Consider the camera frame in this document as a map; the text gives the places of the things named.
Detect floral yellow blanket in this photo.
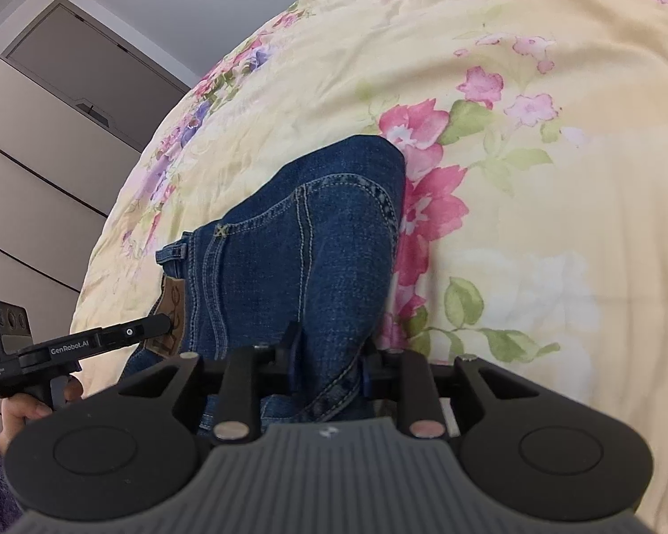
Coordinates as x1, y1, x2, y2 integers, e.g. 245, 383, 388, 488
69, 0, 668, 529

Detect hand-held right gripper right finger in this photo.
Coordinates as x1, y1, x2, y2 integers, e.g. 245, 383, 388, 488
359, 345, 541, 439

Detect blue denim pants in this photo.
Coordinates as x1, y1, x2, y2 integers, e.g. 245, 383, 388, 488
121, 134, 407, 437

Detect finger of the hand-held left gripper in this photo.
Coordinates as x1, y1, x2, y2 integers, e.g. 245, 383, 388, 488
101, 314, 175, 347

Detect person's left hand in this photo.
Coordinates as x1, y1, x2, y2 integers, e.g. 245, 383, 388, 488
0, 377, 84, 447

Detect grey door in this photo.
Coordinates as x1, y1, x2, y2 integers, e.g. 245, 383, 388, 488
3, 0, 193, 152

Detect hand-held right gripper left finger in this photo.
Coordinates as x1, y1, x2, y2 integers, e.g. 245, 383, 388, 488
117, 320, 301, 444

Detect beige wardrobe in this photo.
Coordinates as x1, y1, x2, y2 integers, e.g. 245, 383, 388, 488
0, 43, 146, 429

